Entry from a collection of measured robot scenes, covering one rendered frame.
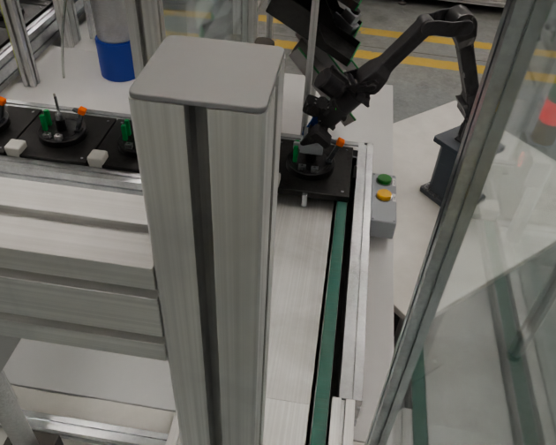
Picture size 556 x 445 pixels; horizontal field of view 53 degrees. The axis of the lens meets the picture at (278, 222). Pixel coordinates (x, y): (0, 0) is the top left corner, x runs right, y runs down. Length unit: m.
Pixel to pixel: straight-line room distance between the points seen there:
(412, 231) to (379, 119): 0.59
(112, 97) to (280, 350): 1.28
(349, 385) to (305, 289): 0.29
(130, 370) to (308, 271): 0.47
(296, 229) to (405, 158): 0.57
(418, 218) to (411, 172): 0.22
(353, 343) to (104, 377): 0.54
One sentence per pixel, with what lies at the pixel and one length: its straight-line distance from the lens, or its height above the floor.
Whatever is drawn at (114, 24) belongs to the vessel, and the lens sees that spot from 2.19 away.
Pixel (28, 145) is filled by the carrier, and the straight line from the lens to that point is 1.80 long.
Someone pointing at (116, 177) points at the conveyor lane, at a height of 0.96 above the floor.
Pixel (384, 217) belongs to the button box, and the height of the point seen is 0.96.
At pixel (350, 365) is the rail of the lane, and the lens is 1.18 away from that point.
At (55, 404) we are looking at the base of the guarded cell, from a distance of 1.29.
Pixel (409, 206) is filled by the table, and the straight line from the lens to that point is 1.72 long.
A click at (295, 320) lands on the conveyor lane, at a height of 0.92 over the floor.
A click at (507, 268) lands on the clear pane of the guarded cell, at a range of 0.45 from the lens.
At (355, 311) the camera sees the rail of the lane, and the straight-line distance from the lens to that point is 1.28.
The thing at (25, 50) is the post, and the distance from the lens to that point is 2.26.
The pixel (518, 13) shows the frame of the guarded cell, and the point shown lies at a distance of 0.51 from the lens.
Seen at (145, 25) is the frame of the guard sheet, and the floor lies 1.69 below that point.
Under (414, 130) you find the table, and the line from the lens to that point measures 2.07.
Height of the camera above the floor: 1.93
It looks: 42 degrees down
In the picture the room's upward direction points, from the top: 4 degrees clockwise
